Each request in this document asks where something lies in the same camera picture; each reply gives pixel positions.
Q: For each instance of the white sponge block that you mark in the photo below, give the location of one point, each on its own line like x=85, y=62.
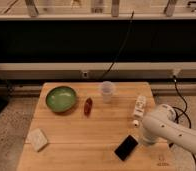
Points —
x=37, y=139

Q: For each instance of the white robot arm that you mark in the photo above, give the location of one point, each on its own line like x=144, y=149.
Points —
x=159, y=123

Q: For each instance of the white wall rail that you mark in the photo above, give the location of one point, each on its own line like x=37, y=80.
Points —
x=79, y=70

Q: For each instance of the white glue bottle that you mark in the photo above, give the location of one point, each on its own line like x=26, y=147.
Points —
x=139, y=110

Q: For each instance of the black eraser block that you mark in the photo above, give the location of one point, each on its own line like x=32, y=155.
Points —
x=126, y=147

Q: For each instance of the red pepper-shaped object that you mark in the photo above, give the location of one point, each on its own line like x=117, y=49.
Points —
x=88, y=106

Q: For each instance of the clear plastic cup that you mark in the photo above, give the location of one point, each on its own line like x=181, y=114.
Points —
x=107, y=89

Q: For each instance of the green ceramic bowl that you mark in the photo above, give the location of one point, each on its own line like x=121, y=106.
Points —
x=61, y=99

